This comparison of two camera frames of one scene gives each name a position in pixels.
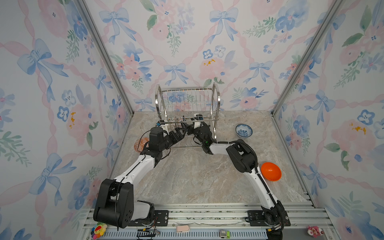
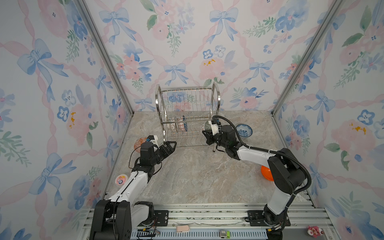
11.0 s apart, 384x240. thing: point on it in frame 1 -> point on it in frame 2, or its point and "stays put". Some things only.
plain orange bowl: [271, 171] stays put
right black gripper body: [198, 134] -> [218, 139]
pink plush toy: [315, 231] stays put
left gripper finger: [179, 133] -> [168, 154]
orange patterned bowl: [140, 144] stays put
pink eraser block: [183, 228] stays put
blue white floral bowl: [243, 130] stays put
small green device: [224, 234] stays put
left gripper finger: [179, 131] -> [167, 143]
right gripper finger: [190, 130] -> [209, 136]
